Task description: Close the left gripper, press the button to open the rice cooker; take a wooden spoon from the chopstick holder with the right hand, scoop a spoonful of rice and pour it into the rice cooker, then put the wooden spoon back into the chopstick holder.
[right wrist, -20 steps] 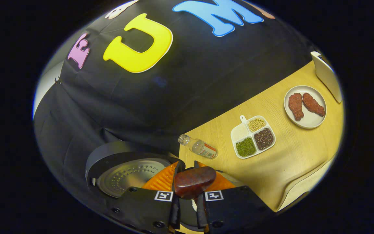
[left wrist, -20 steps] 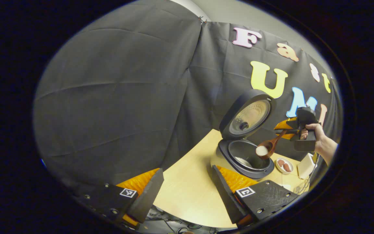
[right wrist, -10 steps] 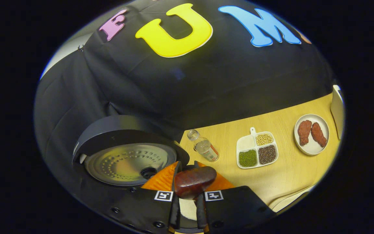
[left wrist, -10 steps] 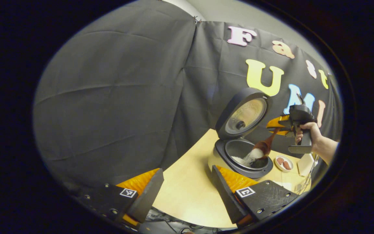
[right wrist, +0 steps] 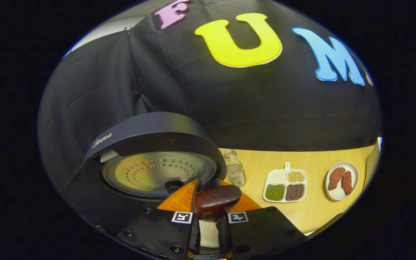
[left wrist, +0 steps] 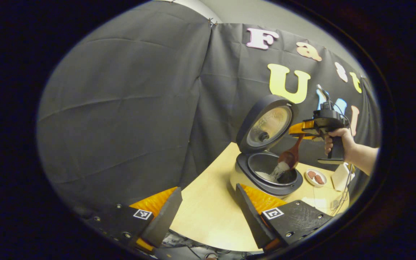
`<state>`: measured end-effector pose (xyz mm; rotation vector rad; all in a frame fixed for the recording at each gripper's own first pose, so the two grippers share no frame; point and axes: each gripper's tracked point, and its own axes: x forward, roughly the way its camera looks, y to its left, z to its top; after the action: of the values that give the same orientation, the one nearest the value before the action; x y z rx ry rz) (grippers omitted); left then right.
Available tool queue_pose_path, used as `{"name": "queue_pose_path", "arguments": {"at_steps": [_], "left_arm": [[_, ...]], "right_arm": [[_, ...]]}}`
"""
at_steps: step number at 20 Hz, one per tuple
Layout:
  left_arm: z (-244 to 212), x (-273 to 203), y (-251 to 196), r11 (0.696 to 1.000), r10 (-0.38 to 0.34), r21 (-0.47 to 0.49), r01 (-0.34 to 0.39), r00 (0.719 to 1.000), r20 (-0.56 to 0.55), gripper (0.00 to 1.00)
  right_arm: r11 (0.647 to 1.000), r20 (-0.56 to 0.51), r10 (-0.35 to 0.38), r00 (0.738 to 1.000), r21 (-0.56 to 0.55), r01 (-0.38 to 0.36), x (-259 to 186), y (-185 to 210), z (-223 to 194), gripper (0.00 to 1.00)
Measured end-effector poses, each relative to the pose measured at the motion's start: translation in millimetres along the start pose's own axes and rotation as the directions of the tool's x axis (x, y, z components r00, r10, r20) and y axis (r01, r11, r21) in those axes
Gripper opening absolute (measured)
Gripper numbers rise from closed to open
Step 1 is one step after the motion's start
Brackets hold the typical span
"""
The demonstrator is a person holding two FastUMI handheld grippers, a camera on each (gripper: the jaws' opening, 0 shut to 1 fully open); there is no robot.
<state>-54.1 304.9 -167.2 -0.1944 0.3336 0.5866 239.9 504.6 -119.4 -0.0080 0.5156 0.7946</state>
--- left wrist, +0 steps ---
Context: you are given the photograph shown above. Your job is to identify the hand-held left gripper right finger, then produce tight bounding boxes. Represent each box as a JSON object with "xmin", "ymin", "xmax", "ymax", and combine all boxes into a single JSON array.
[{"xmin": 235, "ymin": 183, "xmax": 335, "ymax": 253}]

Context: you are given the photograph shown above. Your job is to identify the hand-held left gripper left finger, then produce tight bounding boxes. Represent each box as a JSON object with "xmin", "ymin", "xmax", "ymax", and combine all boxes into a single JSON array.
[{"xmin": 82, "ymin": 187, "xmax": 183, "ymax": 253}]

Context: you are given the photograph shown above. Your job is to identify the brown wooden spoon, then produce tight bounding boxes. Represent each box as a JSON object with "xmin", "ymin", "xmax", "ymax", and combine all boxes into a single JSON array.
[{"xmin": 278, "ymin": 134, "xmax": 305, "ymax": 171}]

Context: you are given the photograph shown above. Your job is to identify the white rice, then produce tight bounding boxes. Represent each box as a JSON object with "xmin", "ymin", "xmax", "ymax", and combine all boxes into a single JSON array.
[{"xmin": 257, "ymin": 161, "xmax": 291, "ymax": 183}]

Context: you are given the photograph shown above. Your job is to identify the dark grey rice cooker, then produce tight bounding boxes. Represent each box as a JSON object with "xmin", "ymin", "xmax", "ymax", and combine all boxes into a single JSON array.
[{"xmin": 230, "ymin": 95, "xmax": 304, "ymax": 199}]

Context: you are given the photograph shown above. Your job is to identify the white toaster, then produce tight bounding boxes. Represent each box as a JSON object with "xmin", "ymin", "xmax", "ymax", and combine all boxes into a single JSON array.
[{"xmin": 331, "ymin": 162, "xmax": 356, "ymax": 192}]

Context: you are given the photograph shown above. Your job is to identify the white round plate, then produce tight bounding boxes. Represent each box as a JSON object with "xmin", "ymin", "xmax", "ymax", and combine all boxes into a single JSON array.
[{"xmin": 305, "ymin": 168, "xmax": 328, "ymax": 187}]

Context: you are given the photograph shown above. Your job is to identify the black backdrop cloth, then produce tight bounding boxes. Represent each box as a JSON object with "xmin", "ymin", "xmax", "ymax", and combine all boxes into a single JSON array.
[{"xmin": 36, "ymin": 0, "xmax": 381, "ymax": 213}]

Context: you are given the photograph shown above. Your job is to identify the black cables under table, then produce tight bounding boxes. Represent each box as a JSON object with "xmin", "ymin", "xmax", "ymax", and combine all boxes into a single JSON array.
[{"xmin": 157, "ymin": 231, "xmax": 255, "ymax": 260}]

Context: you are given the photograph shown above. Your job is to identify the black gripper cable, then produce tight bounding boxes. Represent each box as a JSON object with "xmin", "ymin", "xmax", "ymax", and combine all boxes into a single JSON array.
[{"xmin": 333, "ymin": 163, "xmax": 355, "ymax": 217}]

